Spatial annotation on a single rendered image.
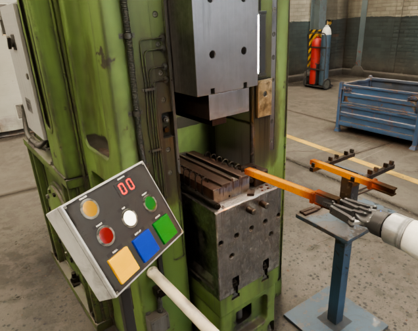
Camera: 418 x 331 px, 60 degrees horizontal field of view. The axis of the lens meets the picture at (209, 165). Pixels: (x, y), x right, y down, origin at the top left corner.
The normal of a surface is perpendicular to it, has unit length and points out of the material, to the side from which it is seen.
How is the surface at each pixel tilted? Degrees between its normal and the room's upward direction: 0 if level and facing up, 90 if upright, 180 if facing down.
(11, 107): 90
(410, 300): 0
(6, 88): 90
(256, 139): 90
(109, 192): 60
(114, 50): 90
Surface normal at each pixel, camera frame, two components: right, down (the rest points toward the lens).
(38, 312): -0.04, -0.92
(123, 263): 0.74, -0.34
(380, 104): -0.81, 0.25
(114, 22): 0.61, 0.28
